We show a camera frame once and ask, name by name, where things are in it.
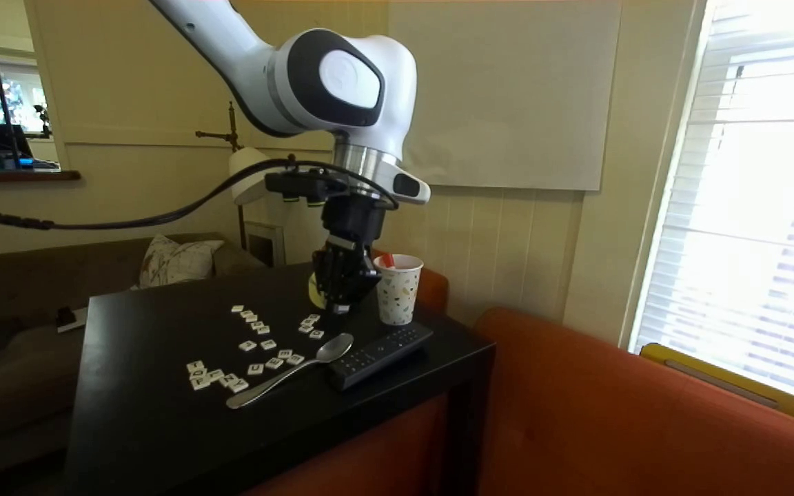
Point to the white paper wall sheet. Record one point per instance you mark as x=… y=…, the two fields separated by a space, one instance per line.
x=509 y=92

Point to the white furniture piece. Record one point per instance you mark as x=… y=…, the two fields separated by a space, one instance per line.
x=269 y=239

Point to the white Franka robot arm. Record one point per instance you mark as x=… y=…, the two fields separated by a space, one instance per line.
x=232 y=55

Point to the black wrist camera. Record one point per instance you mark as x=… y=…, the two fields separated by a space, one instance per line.
x=301 y=183

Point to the black remote control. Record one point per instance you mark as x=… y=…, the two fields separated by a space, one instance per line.
x=385 y=354

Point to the beige patterned pillow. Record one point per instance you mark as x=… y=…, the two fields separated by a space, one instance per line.
x=171 y=263

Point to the yellow plush toy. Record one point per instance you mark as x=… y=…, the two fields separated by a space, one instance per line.
x=315 y=292

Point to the silver metal spoon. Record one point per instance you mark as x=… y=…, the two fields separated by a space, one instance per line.
x=335 y=347

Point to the orange sofa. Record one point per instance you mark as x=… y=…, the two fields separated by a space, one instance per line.
x=647 y=423

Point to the white letter tile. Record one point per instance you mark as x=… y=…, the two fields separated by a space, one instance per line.
x=195 y=365
x=295 y=359
x=200 y=383
x=284 y=354
x=214 y=376
x=200 y=376
x=269 y=341
x=229 y=379
x=239 y=310
x=305 y=325
x=246 y=346
x=275 y=361
x=248 y=315
x=239 y=386
x=255 y=368
x=261 y=325
x=309 y=317
x=315 y=335

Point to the white dotted paper cup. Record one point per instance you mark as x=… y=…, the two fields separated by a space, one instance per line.
x=401 y=292

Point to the brown wooden ledge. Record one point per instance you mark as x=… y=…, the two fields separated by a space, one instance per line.
x=14 y=175

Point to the white window blinds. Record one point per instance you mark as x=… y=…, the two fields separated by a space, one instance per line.
x=764 y=230

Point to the brown round cushion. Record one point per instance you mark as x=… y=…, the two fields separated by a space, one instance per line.
x=11 y=376

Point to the small red object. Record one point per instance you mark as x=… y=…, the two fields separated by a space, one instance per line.
x=385 y=263

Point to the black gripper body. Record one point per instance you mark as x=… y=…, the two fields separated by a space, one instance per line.
x=355 y=217

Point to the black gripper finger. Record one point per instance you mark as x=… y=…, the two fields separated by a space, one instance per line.
x=360 y=290
x=328 y=286

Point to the black side table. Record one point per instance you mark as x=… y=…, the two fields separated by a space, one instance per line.
x=11 y=277

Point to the small grey device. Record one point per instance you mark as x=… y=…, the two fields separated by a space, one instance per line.
x=71 y=321

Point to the yellow wooden window sill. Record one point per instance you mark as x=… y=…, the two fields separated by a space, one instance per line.
x=738 y=383

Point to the white shade floor lamp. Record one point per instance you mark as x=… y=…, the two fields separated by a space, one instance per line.
x=248 y=175

